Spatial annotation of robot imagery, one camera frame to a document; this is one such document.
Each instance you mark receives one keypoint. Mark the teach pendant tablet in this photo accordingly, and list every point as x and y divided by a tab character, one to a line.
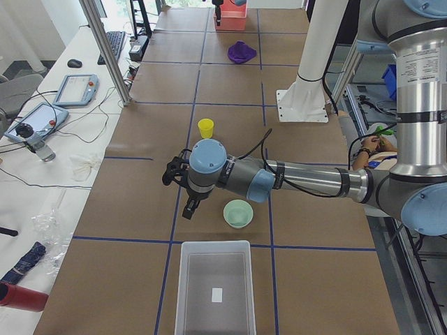
44	119
76	90

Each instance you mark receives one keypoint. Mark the black computer mouse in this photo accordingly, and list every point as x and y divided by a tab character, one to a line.
74	63

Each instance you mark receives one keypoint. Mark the aluminium frame post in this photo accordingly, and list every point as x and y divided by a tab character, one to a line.
96	25

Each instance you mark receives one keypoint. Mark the pink plastic bin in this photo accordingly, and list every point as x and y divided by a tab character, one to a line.
231	17

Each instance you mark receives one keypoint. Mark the purple cloth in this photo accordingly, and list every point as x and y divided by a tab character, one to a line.
240	52

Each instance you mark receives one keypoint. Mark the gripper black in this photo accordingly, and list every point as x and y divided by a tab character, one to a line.
196	195

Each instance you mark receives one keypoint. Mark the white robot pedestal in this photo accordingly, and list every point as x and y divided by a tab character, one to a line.
304	100

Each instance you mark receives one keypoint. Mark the black keyboard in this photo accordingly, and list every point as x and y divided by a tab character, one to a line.
116	40

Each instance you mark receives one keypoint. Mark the black power box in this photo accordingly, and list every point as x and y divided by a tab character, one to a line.
138	48

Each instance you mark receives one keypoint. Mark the far teach pendant tablet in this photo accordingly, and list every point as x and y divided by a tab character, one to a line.
76	90

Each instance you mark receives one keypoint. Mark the crumpled white tissue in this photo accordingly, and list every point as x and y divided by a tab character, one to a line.
83	165

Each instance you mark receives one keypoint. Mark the red metal bottle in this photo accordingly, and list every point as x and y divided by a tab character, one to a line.
14	296

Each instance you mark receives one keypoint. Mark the yellow plastic cup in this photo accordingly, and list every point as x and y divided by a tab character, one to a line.
206	128

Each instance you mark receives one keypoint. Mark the folded blue umbrella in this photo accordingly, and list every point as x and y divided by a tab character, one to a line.
25	264

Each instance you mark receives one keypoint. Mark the blue storage bin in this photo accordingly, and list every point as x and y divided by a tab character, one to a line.
390	79

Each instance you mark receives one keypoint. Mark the crumpled clear plastic wrap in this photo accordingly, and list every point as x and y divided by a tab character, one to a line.
52	234

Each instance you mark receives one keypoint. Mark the mint green bowl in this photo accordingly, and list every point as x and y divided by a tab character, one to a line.
238	213

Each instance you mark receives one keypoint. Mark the person's hand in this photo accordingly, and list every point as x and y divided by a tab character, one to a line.
371	144

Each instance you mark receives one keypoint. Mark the near teach pendant tablet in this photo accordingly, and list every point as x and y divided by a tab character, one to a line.
44	119

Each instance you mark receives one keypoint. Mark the clear plastic storage box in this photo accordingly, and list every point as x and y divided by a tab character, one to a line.
215	290

